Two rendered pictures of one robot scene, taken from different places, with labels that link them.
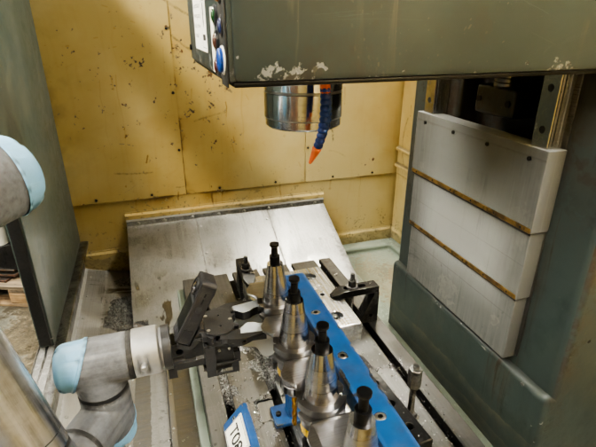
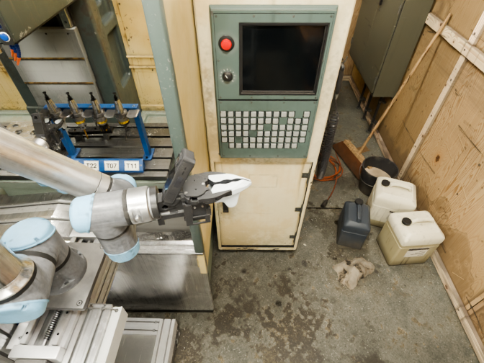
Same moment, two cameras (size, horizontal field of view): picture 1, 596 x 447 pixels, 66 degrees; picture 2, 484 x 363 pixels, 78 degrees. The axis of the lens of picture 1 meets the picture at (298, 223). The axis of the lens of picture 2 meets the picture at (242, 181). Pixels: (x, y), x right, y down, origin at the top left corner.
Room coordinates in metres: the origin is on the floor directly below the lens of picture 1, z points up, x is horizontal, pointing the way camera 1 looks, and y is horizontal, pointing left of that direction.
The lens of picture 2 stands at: (-0.64, 0.96, 2.04)
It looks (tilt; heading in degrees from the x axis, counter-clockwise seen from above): 46 degrees down; 288
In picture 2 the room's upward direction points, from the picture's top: straight up
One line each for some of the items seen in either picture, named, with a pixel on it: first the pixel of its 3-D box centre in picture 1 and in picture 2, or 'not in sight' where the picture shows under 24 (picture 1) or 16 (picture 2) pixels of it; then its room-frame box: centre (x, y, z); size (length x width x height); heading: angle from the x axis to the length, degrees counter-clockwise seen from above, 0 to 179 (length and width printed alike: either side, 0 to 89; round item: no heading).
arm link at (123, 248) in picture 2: not in sight; (119, 232); (-0.24, 0.67, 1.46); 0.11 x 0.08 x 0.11; 121
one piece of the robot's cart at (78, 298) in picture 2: not in sight; (63, 281); (0.04, 0.72, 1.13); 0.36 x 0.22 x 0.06; 107
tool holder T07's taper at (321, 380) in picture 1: (321, 371); (96, 105); (0.44, -0.03, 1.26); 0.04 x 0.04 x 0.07
